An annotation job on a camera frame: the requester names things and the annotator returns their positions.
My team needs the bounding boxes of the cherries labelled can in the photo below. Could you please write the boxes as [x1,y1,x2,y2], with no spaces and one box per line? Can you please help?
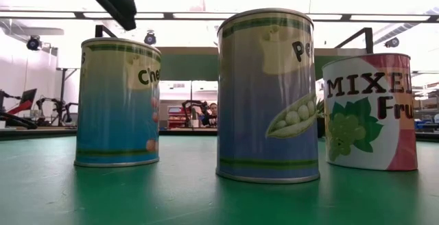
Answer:
[73,37,162,168]

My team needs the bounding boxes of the peas labelled can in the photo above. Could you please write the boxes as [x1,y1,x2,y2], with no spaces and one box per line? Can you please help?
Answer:
[215,8,321,185]

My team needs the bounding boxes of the mixed fruit labelled can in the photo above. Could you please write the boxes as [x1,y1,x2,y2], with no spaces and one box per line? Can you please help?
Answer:
[321,52,418,171]

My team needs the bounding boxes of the wooden shelf black metal legs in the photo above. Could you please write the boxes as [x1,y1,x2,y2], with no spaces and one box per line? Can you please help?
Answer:
[95,24,374,82]

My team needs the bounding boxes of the blue storage bins shelf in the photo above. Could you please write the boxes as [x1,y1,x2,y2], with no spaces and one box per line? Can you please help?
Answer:
[413,91,439,132]

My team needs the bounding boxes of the black round overhead lamp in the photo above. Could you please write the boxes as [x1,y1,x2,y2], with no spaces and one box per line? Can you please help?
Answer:
[143,31,158,46]
[383,36,401,49]
[25,35,43,51]

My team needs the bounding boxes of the black pole stand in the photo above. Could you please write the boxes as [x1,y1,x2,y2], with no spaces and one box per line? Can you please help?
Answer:
[56,67,79,127]

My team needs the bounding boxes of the red bin rack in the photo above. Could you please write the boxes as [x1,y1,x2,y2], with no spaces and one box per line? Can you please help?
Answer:
[167,105,188,129]

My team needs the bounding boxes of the person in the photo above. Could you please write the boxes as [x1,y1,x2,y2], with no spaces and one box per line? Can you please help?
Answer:
[204,102,219,128]

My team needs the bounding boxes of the green table mat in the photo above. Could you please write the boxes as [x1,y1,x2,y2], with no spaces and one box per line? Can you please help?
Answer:
[0,134,439,225]

